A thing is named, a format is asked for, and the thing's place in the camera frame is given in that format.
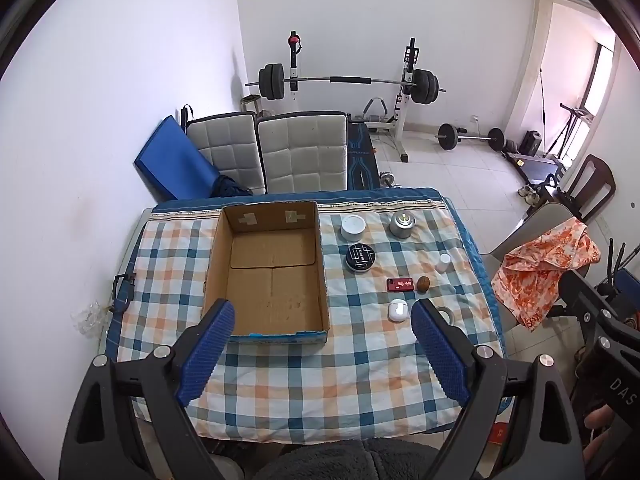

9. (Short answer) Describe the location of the small white bottle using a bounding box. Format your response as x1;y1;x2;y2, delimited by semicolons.
436;254;451;274

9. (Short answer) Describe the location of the white earbuds case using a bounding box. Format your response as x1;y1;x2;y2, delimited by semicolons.
387;299;409;323

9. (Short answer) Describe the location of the red rectangular lighter box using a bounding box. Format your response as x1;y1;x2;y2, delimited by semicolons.
386;278;414;292

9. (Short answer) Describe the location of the cardboard box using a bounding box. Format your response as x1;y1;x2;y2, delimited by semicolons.
203;200;330;346

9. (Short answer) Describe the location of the silver round tin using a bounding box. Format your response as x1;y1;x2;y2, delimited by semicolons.
388;210;416;240

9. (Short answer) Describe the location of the black round tin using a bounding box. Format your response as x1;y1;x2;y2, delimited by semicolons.
344;243;376;273

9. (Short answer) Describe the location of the orange floral cloth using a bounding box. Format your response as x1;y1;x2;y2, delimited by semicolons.
491;217;601;332

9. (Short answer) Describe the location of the crumpled clear plastic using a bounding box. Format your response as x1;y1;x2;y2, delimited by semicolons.
70;302;111;338

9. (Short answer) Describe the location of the grey chair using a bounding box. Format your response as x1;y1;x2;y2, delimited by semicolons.
482;204;574;278

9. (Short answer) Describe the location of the dark wooden chair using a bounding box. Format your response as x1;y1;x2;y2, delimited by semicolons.
546;154;616;223

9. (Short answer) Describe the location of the brown walnut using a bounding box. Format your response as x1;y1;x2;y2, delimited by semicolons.
416;276;431;294

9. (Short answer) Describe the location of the treadmill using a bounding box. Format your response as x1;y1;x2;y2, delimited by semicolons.
504;153;566;186

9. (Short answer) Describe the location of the plaid tablecloth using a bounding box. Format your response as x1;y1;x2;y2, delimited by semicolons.
102;188;504;444

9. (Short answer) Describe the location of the barbell on floor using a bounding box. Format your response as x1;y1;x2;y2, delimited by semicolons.
436;124;506;152

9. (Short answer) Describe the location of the blue folded mat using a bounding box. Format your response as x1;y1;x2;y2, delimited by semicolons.
134;116;220;200

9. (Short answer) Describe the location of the dark blue cloth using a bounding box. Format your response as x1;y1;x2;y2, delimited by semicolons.
209;174;253;198

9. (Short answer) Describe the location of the left white padded chair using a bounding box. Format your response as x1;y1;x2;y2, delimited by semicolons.
186;112;266;195

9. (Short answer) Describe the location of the barbell on rack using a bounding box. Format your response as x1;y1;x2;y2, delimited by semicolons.
246;63;447;105

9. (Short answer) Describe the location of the black strap buckle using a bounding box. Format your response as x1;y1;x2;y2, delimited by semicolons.
111;272;136;313

